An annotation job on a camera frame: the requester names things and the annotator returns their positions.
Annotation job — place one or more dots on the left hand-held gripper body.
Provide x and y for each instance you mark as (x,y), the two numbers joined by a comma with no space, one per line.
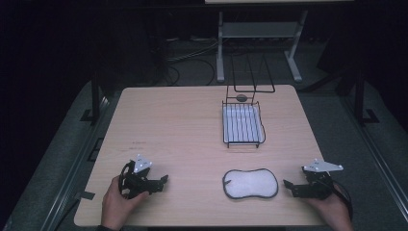
(138,181)

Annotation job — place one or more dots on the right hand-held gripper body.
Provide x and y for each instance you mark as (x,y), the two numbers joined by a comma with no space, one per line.
(316,184)

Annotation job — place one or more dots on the person's left hand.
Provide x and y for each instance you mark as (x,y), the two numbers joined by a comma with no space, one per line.
(117,205)

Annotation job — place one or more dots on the person's right hand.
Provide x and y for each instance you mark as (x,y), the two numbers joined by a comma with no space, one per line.
(335,211)

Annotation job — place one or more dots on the white pad with dark edge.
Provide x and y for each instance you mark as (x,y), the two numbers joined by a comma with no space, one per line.
(250,183)

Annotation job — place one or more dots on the white tray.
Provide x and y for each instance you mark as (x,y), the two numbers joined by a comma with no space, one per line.
(241,123)

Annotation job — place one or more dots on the black metal stand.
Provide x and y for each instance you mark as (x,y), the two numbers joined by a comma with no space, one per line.
(360,99)
(95,99)

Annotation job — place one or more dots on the grey round disc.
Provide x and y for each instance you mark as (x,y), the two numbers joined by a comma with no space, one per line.
(241,97)

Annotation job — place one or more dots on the aluminium rail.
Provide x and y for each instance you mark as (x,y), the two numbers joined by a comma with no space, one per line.
(73,179)
(375,150)

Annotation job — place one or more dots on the white metal desk frame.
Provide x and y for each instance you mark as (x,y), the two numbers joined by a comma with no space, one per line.
(260,29)

